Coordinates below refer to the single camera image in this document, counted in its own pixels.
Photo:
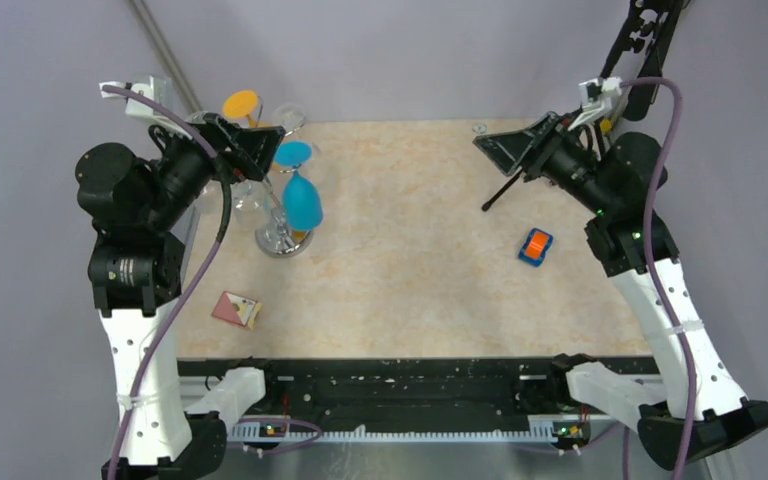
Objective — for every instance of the black base frame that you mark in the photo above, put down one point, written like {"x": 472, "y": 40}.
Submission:
{"x": 403, "y": 395}

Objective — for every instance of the chrome wine glass rack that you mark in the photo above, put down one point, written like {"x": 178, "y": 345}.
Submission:
{"x": 272, "y": 234}

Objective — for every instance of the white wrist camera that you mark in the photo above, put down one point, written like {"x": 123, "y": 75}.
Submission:
{"x": 153, "y": 87}
{"x": 597, "y": 96}

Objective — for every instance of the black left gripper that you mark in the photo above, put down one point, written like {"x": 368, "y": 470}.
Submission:
{"x": 250, "y": 150}

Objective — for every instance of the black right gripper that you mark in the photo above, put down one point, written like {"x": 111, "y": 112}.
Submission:
{"x": 529, "y": 148}

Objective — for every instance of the red triangular card box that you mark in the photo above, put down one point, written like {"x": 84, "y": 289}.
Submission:
{"x": 236, "y": 310}

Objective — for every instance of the clear tall wine glass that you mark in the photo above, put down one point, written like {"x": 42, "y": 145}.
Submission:
{"x": 290, "y": 116}

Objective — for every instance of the blue orange toy block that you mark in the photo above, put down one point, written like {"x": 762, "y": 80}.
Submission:
{"x": 535, "y": 247}

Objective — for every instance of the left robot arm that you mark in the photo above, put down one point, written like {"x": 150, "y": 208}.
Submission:
{"x": 135, "y": 271}

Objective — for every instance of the blue plastic wine glass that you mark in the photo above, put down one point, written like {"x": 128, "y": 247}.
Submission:
{"x": 300, "y": 197}

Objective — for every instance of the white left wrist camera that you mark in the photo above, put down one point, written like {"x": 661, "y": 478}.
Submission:
{"x": 153, "y": 87}

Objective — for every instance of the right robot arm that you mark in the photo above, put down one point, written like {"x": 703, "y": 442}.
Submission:
{"x": 698, "y": 409}

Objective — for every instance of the orange plastic wine glass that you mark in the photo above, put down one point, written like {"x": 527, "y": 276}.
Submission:
{"x": 244, "y": 105}

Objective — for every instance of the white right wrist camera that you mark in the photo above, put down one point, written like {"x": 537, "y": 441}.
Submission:
{"x": 597, "y": 96}

